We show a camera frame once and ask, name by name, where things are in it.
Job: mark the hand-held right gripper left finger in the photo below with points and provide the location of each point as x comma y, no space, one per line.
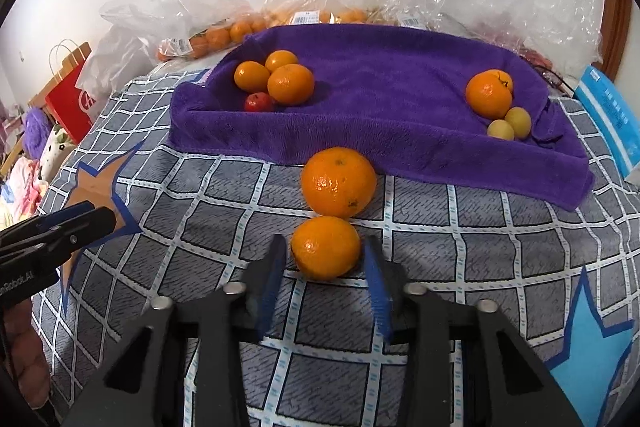
272,287

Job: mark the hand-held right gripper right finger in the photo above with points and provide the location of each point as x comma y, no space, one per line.
377,292

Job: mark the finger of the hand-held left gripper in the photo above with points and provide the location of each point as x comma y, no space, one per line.
75,237
55,219

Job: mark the large orange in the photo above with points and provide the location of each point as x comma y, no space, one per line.
338,182

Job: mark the small red fruit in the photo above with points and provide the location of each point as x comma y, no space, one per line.
259,102

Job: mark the yellow plum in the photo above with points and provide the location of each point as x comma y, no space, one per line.
500,130
518,122

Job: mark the purple towel-covered tray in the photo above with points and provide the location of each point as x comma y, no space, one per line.
380,82

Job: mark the yellowish orange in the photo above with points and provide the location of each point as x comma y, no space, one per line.
251,76

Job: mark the person's left hand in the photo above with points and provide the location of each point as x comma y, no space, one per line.
27,352

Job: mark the pink cloth pile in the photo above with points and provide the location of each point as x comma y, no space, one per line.
22,192

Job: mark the floral white cloth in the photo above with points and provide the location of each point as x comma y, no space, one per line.
56,149

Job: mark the grey checked bed sheet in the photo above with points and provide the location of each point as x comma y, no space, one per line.
210,227

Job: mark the purple plush toy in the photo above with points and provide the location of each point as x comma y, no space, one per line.
36,129

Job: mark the red paper bag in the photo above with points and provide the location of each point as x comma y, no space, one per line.
70,102

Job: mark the white plastic bag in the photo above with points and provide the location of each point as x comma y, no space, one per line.
110,67

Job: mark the clear bag of small oranges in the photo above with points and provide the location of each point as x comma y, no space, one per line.
200,17

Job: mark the blue tissue box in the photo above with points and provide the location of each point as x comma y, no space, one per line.
607,117

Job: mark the brown wooden door frame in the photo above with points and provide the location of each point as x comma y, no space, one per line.
614,22

